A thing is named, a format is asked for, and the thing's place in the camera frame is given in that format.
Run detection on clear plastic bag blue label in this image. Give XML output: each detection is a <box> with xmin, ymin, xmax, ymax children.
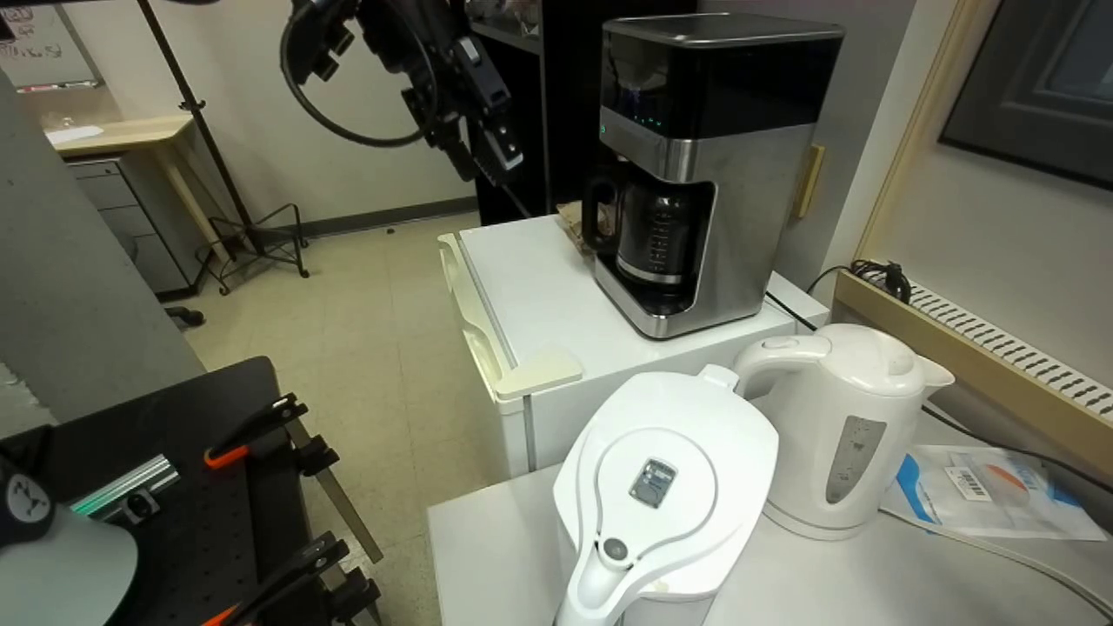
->
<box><xmin>892</xmin><ymin>443</ymin><xmax>1105</xmax><ymax>546</ymax></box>

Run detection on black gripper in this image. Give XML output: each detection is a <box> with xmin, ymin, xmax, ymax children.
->
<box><xmin>399</xmin><ymin>31</ymin><xmax>528</xmax><ymax>184</ymax></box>

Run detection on white whiteboard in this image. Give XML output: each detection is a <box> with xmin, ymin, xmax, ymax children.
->
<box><xmin>0</xmin><ymin>3</ymin><xmax>104</xmax><ymax>96</ymax></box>

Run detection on light wooden desk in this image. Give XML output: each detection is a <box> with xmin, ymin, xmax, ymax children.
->
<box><xmin>47</xmin><ymin>108</ymin><xmax>237</xmax><ymax>271</ymax></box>

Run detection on grey round disc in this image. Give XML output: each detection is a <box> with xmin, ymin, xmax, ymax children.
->
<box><xmin>0</xmin><ymin>504</ymin><xmax>143</xmax><ymax>626</ymax></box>

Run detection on black orange bar clamp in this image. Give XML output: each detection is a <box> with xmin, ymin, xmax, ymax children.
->
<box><xmin>198</xmin><ymin>527</ymin><xmax>388</xmax><ymax>626</ymax></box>
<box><xmin>198</xmin><ymin>389</ymin><xmax>346</xmax><ymax>481</ymax></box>

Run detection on beige wall outlet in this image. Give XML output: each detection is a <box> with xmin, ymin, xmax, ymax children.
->
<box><xmin>789</xmin><ymin>140</ymin><xmax>832</xmax><ymax>226</ymax></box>

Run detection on grey drawer cabinet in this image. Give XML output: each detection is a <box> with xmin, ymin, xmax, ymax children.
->
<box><xmin>68</xmin><ymin>154</ymin><xmax>208</xmax><ymax>301</ymax></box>

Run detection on black perforated workbench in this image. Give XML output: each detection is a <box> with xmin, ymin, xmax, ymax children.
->
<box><xmin>0</xmin><ymin>355</ymin><xmax>319</xmax><ymax>626</ymax></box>

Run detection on glass coffee carafe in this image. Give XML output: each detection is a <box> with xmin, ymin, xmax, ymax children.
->
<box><xmin>577</xmin><ymin>177</ymin><xmax>703</xmax><ymax>287</ymax></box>

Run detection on black and steel coffeemaker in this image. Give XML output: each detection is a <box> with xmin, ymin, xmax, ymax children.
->
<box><xmin>577</xmin><ymin>9</ymin><xmax>849</xmax><ymax>345</ymax></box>

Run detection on white mini fridge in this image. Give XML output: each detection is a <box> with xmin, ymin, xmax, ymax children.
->
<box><xmin>436</xmin><ymin>211</ymin><xmax>834</xmax><ymax>481</ymax></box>

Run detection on baseboard radiator with wood trim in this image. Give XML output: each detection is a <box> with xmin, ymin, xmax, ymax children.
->
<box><xmin>832</xmin><ymin>261</ymin><xmax>1113</xmax><ymax>481</ymax></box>

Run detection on black round cap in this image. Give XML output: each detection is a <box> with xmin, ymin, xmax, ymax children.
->
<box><xmin>0</xmin><ymin>451</ymin><xmax>60</xmax><ymax>549</ymax></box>

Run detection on black power cable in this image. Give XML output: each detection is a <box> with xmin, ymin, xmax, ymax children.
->
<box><xmin>763</xmin><ymin>257</ymin><xmax>920</xmax><ymax>333</ymax></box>

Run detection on black tripod stand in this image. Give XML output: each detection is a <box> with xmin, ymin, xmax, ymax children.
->
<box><xmin>137</xmin><ymin>0</ymin><xmax>314</xmax><ymax>297</ymax></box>

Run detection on dark framed window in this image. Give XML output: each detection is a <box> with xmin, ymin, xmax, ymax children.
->
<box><xmin>937</xmin><ymin>0</ymin><xmax>1113</xmax><ymax>195</ymax></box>

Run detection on grey cable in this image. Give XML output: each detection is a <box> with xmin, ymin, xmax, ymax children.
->
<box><xmin>877</xmin><ymin>504</ymin><xmax>1113</xmax><ymax>620</ymax></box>

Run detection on white electric kettle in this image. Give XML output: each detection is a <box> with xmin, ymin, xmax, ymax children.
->
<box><xmin>736</xmin><ymin>319</ymin><xmax>959</xmax><ymax>538</ymax></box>

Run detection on green white label strip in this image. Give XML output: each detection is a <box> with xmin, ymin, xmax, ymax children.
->
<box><xmin>68</xmin><ymin>451</ymin><xmax>184</xmax><ymax>527</ymax></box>

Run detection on white water filter pitcher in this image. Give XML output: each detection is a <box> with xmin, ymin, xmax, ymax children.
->
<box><xmin>550</xmin><ymin>365</ymin><xmax>782</xmax><ymax>626</ymax></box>

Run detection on grey partition panel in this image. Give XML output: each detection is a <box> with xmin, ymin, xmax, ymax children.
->
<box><xmin>0</xmin><ymin>67</ymin><xmax>208</xmax><ymax>428</ymax></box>

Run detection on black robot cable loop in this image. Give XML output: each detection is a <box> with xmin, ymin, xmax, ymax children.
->
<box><xmin>275</xmin><ymin>0</ymin><xmax>432</xmax><ymax>154</ymax></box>

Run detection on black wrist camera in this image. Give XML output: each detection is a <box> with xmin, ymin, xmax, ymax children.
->
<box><xmin>454</xmin><ymin>35</ymin><xmax>515</xmax><ymax>110</ymax></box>

